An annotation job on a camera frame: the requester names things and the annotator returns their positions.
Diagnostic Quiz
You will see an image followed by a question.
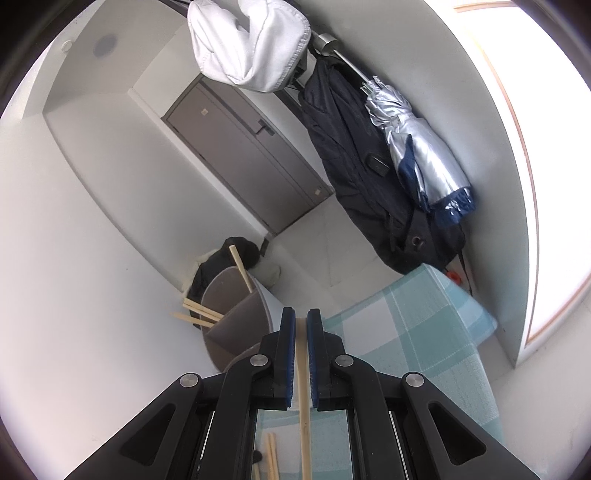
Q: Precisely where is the metal coat rack pole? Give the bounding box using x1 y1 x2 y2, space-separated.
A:
309 33 370 84

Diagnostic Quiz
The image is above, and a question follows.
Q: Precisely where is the teal checkered tablecloth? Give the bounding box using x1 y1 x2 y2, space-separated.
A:
256 264 504 480

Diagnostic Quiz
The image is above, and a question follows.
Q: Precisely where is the white shoulder bag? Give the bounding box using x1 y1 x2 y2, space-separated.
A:
187 0 312 93

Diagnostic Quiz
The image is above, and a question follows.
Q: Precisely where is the silver folded umbrella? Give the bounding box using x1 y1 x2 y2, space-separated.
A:
360 76 475 229

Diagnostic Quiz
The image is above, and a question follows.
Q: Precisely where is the window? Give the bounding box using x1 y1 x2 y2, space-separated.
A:
455 0 591 365

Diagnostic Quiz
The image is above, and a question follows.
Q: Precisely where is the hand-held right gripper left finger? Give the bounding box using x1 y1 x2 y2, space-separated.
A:
65 307 296 480

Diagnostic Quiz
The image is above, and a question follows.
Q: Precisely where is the black backpack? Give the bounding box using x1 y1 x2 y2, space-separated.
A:
298 58 467 275

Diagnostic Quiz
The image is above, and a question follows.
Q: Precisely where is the grey entrance door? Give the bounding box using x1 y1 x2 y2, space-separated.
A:
161 76 333 236

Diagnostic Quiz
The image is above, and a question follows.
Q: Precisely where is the white grey utensil holder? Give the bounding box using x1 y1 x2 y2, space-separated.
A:
202 265 283 376

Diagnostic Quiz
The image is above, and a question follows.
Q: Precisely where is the black jacket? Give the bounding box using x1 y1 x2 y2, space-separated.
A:
189 236 262 330

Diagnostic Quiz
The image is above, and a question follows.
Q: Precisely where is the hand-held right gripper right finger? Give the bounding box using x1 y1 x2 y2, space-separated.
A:
307 308 541 480

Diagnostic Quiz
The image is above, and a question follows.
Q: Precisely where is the beige sack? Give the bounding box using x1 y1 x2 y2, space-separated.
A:
253 258 283 292

